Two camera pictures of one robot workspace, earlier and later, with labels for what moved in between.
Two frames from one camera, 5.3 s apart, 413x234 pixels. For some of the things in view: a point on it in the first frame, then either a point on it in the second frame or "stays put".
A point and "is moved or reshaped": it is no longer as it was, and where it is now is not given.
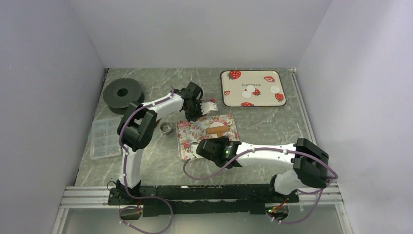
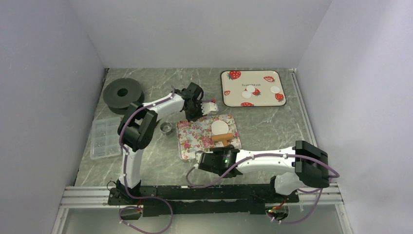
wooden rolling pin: x=217 y=130 is moved or reshaped
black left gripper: x=199 y=115 stays put
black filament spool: x=119 y=93 stays put
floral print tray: x=189 y=132 stays put
